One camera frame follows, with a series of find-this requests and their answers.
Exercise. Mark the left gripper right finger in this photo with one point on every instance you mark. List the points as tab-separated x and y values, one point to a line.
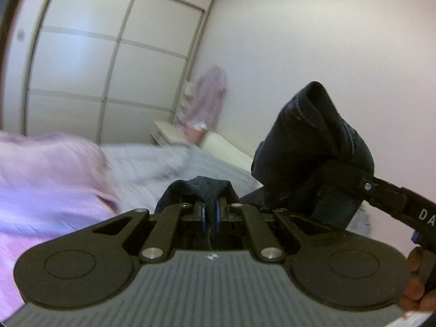
221	215

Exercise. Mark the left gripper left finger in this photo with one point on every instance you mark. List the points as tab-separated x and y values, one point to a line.
200	220

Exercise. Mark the dark blue jeans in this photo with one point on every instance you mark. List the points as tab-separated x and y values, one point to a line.
308	143

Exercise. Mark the person's right hand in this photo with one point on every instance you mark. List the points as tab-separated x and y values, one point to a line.
414	297

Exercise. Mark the cream headboard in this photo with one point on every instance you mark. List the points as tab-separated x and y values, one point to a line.
217	146

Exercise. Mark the striped grey bedsheet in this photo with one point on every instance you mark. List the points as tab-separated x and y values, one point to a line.
139	174

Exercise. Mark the white bedside table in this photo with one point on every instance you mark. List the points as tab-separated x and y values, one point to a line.
167	134

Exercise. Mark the hanging lilac garment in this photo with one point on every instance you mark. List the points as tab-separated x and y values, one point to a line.
204	105

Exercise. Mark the folded lilac quilt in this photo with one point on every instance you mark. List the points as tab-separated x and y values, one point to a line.
53	184

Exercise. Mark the white sliding wardrobe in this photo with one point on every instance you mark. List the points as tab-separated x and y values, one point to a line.
106	70

